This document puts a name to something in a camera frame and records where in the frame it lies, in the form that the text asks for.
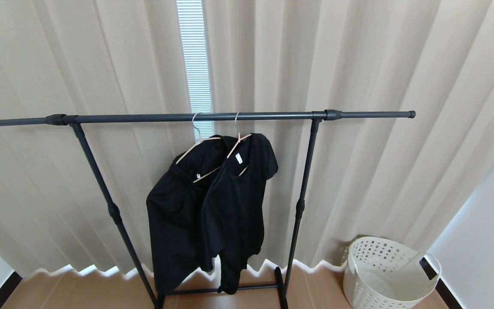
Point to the pink clothes hanger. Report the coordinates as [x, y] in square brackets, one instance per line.
[187, 152]
[233, 148]

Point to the black short-sleeved shirt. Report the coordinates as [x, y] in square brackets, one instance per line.
[238, 206]

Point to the black shorts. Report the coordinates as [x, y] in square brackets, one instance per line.
[174, 223]

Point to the black clothes rack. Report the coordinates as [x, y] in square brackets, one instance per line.
[272, 116]

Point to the white laundry basket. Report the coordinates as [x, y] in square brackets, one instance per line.
[371, 279]

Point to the window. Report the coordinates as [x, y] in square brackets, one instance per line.
[195, 51]

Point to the beige curtain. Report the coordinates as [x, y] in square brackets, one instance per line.
[79, 64]
[358, 64]

